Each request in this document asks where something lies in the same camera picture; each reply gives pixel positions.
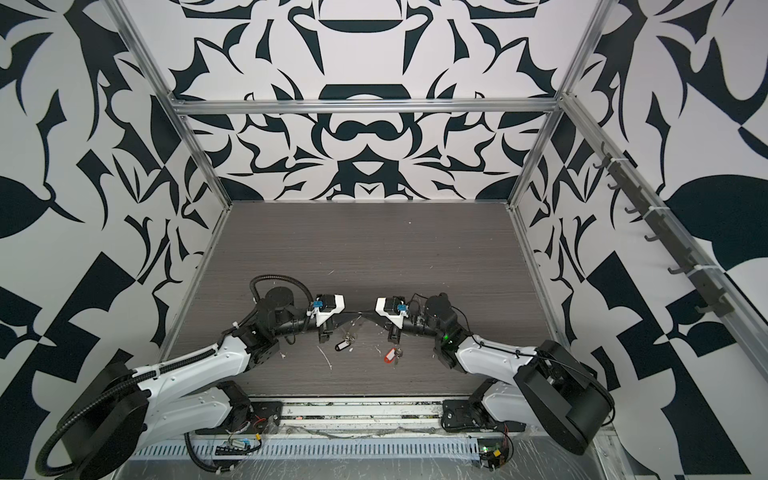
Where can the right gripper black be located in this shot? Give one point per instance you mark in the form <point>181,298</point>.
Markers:
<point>393,334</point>

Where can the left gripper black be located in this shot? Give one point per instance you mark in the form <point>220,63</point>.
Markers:
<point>324,327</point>

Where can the red key tag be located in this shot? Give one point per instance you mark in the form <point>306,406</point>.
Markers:
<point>389,356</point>

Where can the perforated metal ring plate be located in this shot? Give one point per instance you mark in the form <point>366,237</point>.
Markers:
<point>354,326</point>

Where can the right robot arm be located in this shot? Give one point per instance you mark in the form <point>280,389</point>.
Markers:
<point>543,387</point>

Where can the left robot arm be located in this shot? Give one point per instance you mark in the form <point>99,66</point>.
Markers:
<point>78,449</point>

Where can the black key tag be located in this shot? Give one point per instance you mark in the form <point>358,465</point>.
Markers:
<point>343,345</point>

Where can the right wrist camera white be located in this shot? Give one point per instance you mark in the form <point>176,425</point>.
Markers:
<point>393,308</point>

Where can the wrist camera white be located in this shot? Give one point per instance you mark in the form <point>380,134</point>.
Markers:
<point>324,306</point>
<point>393,308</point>

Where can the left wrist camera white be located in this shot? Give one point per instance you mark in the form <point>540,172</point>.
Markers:
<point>324,306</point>

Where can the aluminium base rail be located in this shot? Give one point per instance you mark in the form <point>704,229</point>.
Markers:
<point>360,415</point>

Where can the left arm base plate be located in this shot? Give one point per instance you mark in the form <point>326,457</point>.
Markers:
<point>262,417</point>

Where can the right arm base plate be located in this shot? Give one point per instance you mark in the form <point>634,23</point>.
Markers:
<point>465,416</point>

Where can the white slotted cable duct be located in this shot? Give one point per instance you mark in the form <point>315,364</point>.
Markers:
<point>350,448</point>

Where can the left circuit board with wires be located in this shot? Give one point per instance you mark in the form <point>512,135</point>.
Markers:
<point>239,447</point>

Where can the circuit board with wires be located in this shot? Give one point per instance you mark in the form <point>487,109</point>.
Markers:
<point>239,447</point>
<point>494,452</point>

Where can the right circuit board with wires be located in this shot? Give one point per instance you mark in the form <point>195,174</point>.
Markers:
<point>494,452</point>

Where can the horizontal aluminium frame bar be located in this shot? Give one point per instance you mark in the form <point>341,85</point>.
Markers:
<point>362,106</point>

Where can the wall hook rail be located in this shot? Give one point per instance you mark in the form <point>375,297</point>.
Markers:
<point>689,261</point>

